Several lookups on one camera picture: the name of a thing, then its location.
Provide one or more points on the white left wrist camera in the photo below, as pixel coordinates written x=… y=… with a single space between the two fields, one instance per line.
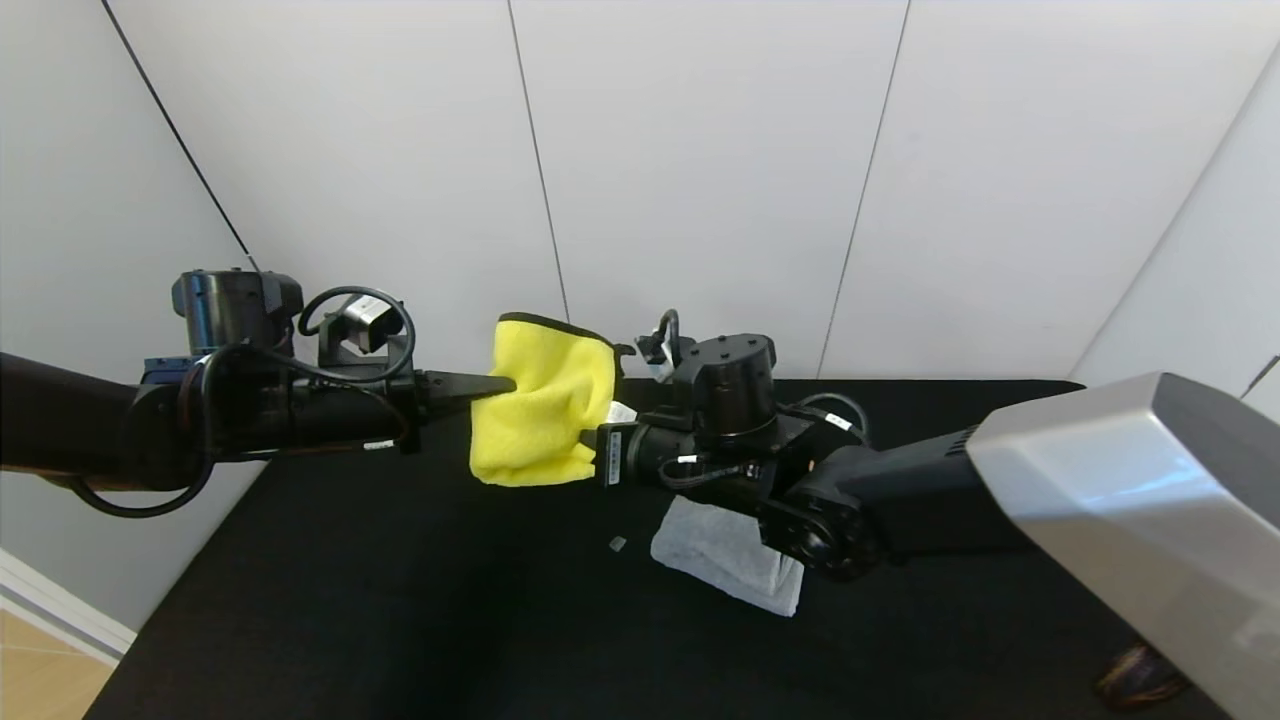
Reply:
x=365 y=320

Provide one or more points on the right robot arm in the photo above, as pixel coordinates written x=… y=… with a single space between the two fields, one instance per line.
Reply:
x=1100 y=480

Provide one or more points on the grey towel with orange marks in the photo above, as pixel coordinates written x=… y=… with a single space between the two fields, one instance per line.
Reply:
x=720 y=550

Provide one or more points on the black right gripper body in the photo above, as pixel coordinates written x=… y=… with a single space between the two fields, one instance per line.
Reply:
x=612 y=456

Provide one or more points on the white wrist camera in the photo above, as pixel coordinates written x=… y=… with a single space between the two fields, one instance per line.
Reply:
x=365 y=320
x=658 y=350

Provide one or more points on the yellow microfiber towel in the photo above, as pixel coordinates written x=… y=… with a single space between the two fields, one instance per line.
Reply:
x=545 y=410

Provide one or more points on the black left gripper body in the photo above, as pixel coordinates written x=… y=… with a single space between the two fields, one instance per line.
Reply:
x=407 y=410

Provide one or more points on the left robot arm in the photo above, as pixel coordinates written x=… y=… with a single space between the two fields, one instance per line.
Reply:
x=70 y=420

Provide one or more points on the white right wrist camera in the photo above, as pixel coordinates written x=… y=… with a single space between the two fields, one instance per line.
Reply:
x=658 y=350

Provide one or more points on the small white label tag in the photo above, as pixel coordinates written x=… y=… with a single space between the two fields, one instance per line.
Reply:
x=622 y=412

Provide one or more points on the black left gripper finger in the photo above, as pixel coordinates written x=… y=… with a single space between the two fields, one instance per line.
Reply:
x=455 y=398
x=465 y=380

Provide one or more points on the white baseboard strip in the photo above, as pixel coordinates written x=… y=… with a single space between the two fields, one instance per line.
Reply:
x=60 y=610

